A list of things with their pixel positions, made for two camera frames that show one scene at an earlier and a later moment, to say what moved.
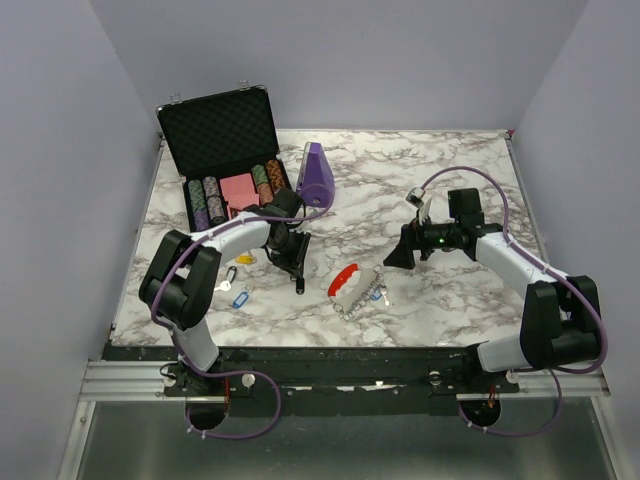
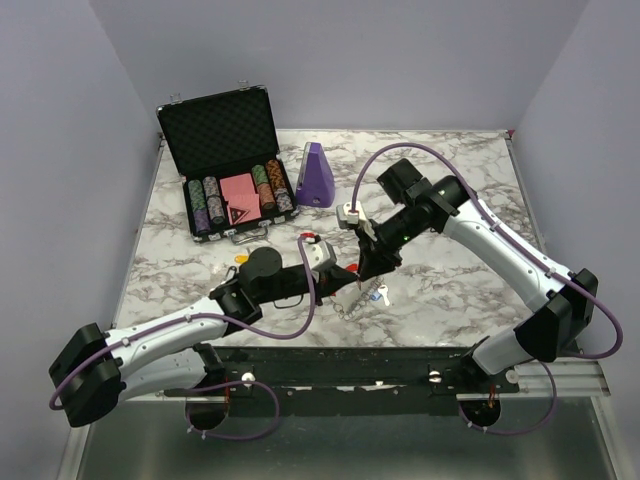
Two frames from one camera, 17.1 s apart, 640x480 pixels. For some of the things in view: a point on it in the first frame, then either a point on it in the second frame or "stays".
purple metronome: x=316 y=182 stays
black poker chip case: x=226 y=149 stays
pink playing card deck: x=238 y=192 stays
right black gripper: x=412 y=235 → x=372 y=266
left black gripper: x=295 y=262 → x=329 y=280
